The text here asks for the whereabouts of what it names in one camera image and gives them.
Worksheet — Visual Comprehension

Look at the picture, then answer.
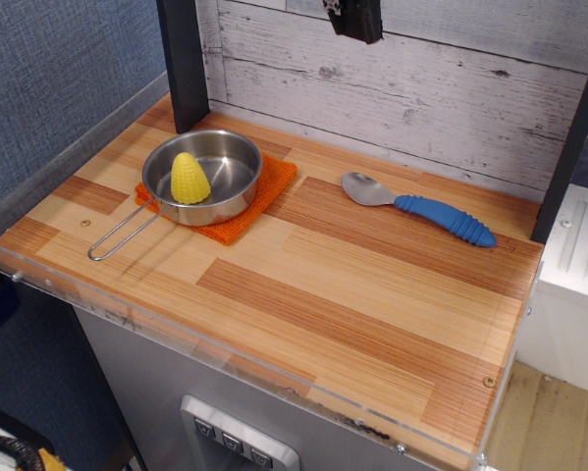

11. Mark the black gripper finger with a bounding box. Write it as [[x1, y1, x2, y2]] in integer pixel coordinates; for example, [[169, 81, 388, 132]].
[[322, 0, 383, 44]]

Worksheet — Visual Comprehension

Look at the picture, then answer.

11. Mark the blue handled metal spoon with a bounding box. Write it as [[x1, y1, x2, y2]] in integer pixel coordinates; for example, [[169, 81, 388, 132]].
[[341, 173, 497, 248]]

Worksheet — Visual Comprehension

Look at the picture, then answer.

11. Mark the orange knitted cloth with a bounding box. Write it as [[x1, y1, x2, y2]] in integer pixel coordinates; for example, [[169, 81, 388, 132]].
[[134, 153, 298, 246]]

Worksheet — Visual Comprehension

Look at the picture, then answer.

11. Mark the small steel saucepan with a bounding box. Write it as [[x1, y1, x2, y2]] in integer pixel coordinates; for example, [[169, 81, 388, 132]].
[[88, 130, 263, 261]]

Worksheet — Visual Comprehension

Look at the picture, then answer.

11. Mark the clear acrylic table guard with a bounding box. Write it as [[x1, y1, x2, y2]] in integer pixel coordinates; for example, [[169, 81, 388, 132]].
[[0, 78, 543, 470]]

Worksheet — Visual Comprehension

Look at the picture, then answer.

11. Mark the yellow toy corn cob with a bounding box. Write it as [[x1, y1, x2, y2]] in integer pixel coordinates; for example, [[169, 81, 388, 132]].
[[171, 152, 211, 205]]

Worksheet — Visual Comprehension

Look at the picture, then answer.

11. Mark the white grooved side counter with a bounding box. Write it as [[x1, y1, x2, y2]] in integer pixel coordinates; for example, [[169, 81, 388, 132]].
[[516, 184, 588, 391]]

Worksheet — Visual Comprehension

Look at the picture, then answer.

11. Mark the silver toy fridge cabinet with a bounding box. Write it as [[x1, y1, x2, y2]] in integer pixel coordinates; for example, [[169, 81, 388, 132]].
[[76, 308, 432, 470]]

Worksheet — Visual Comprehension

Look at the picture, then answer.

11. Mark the grey ice dispenser panel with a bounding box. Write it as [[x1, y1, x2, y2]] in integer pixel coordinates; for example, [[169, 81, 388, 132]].
[[180, 394, 300, 470]]

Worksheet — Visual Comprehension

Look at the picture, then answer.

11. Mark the yellow object bottom left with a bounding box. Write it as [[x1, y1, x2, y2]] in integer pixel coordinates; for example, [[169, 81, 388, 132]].
[[38, 448, 68, 471]]

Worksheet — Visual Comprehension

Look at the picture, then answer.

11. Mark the black vertical post left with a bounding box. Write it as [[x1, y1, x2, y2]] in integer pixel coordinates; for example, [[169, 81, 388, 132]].
[[156, 0, 210, 133]]

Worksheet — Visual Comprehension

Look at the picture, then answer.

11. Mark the black vertical post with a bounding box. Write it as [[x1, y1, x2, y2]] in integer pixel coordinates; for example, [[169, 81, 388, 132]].
[[530, 78, 588, 244], [156, 0, 210, 133]]

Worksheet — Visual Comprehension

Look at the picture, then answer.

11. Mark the black vertical post right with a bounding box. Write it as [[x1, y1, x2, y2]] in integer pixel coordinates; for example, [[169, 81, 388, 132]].
[[530, 78, 588, 244]]

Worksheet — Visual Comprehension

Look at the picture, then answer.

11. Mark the black braided cable sleeve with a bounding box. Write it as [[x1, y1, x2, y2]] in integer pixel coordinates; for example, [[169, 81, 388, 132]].
[[0, 429, 44, 471]]

